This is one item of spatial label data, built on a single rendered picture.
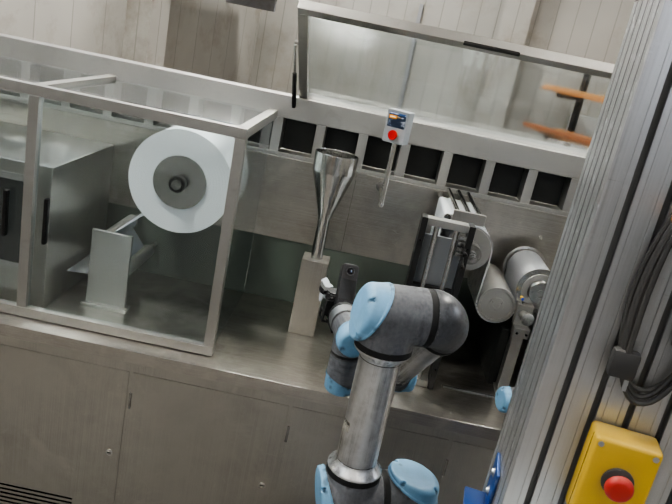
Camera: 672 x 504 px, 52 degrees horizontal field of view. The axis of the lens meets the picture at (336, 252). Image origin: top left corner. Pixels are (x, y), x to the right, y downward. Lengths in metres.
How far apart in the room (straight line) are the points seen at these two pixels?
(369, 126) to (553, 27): 5.77
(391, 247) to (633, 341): 1.65
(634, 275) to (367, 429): 0.66
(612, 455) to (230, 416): 1.39
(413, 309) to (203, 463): 1.17
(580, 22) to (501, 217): 5.71
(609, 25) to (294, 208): 6.03
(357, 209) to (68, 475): 1.31
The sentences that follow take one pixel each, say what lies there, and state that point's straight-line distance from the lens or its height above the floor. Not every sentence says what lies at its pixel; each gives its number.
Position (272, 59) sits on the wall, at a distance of 8.51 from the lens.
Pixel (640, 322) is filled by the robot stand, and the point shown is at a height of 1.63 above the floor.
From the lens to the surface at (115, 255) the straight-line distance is 2.12.
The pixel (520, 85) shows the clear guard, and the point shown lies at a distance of 2.20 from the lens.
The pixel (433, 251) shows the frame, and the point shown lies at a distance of 2.07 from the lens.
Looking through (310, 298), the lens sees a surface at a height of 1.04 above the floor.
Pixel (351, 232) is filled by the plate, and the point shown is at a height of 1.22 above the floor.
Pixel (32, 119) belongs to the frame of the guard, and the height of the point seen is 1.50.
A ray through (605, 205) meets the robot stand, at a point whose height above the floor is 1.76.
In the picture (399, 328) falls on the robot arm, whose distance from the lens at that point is 1.30.
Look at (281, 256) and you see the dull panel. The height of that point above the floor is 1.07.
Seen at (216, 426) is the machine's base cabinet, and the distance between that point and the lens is 2.21.
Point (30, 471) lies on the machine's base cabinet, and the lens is 2.51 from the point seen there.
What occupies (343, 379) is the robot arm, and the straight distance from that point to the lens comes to 1.67.
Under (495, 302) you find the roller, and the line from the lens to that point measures 2.27.
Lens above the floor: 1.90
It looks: 18 degrees down
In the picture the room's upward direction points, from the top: 12 degrees clockwise
